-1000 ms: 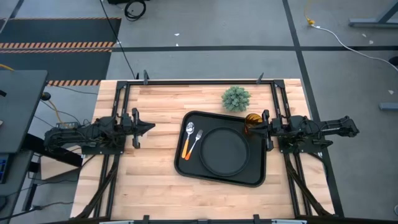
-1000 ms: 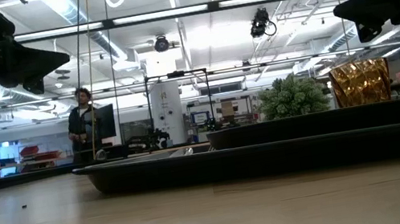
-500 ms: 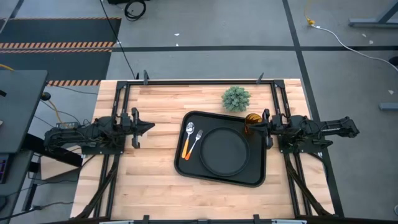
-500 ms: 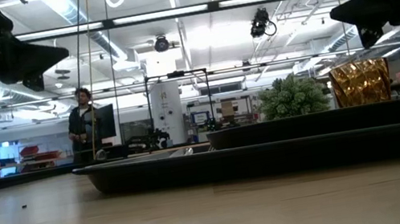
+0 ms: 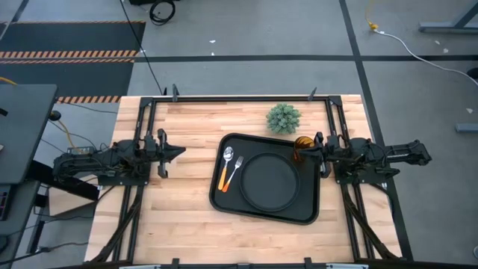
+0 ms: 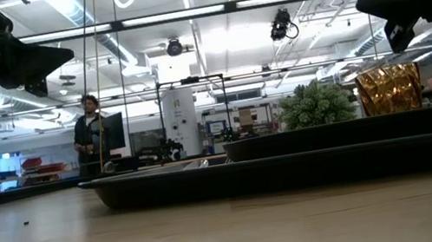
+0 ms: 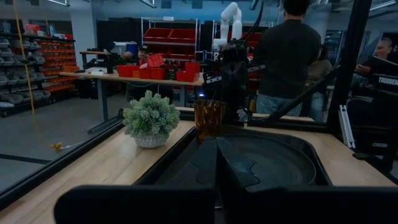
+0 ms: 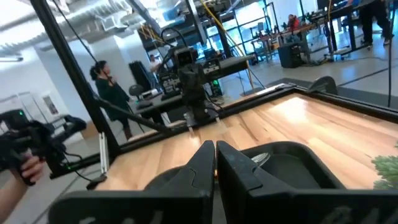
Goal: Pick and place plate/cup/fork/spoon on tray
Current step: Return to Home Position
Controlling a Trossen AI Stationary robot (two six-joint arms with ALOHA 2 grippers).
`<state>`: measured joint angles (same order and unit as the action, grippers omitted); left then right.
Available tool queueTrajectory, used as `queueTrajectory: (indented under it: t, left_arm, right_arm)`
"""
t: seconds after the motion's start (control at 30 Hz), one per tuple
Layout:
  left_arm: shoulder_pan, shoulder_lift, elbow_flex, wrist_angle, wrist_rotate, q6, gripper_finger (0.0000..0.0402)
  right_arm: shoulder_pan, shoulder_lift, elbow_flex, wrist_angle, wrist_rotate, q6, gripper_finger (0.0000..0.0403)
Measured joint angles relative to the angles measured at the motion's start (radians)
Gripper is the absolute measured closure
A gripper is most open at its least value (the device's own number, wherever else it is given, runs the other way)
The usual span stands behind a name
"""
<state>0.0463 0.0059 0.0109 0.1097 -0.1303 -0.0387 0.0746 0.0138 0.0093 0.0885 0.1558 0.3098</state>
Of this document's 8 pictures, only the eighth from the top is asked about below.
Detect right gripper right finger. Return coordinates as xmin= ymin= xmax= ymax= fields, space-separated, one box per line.
xmin=216 ymin=140 xmax=398 ymax=224

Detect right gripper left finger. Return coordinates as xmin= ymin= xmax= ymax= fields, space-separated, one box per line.
xmin=48 ymin=140 xmax=216 ymax=224

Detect silver spoon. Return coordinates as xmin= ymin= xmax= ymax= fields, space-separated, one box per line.
xmin=251 ymin=152 xmax=271 ymax=167

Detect black plastic tray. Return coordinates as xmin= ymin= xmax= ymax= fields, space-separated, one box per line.
xmin=144 ymin=141 xmax=346 ymax=191

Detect person's forearm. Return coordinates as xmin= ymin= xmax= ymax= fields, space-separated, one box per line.
xmin=0 ymin=174 xmax=29 ymax=222

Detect grey office chair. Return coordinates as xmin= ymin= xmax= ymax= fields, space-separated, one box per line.
xmin=129 ymin=83 xmax=146 ymax=101

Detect black workbench with equipment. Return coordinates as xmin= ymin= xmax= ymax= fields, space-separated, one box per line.
xmin=136 ymin=55 xmax=256 ymax=113

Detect person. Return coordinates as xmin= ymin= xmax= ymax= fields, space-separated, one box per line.
xmin=285 ymin=14 xmax=302 ymax=32
xmin=148 ymin=54 xmax=163 ymax=75
xmin=89 ymin=60 xmax=134 ymax=141
xmin=359 ymin=0 xmax=394 ymax=47

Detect dark grey rounded clamp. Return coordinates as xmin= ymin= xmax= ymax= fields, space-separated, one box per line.
xmin=307 ymin=76 xmax=339 ymax=96

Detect black floor cabinet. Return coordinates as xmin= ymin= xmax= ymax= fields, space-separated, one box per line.
xmin=277 ymin=42 xmax=304 ymax=68

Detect green artificial plant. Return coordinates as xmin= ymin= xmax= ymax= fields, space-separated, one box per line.
xmin=371 ymin=144 xmax=398 ymax=190

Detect person's hand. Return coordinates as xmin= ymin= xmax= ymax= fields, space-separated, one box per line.
xmin=19 ymin=155 xmax=46 ymax=185

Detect black handheld controller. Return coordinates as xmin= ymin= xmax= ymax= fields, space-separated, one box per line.
xmin=0 ymin=108 xmax=88 ymax=187

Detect black legged desk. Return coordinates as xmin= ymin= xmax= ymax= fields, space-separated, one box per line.
xmin=310 ymin=2 xmax=374 ymax=60

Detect silver post bracket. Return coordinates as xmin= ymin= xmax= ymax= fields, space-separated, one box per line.
xmin=98 ymin=132 xmax=109 ymax=175

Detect black diagonal frame brace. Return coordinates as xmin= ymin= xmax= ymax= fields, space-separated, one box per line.
xmin=93 ymin=96 xmax=172 ymax=135

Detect black table edge frame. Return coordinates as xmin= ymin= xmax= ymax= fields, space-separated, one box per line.
xmin=49 ymin=83 xmax=398 ymax=180

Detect yellow slanted cable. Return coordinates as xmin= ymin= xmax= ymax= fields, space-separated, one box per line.
xmin=198 ymin=0 xmax=255 ymax=90

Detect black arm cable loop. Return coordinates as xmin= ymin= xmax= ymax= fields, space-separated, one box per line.
xmin=160 ymin=27 xmax=189 ymax=58

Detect black frame post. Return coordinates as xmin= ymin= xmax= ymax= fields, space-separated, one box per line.
xmin=29 ymin=0 xmax=122 ymax=162

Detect thin black vertical cable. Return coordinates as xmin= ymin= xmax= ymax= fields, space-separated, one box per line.
xmin=387 ymin=30 xmax=393 ymax=108

